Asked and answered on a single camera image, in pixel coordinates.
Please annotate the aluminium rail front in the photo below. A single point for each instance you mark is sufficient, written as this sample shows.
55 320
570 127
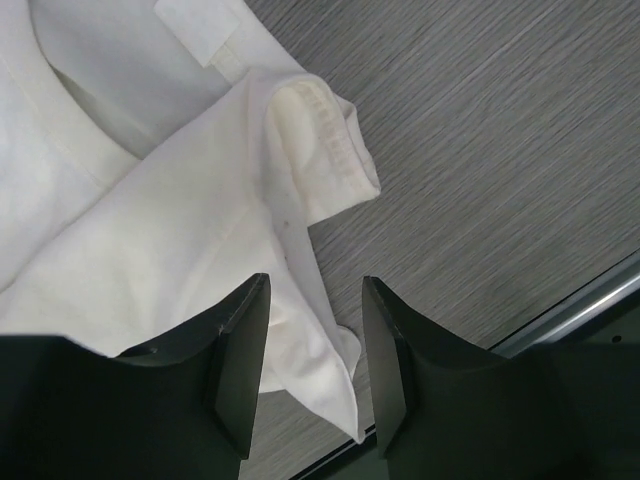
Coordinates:
576 310

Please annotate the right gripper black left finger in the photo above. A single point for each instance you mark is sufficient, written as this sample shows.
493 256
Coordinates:
179 406

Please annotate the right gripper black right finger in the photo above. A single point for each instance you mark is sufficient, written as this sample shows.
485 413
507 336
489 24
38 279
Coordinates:
447 409

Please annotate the white t shirt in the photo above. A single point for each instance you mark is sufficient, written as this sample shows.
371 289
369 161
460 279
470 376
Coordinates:
154 155

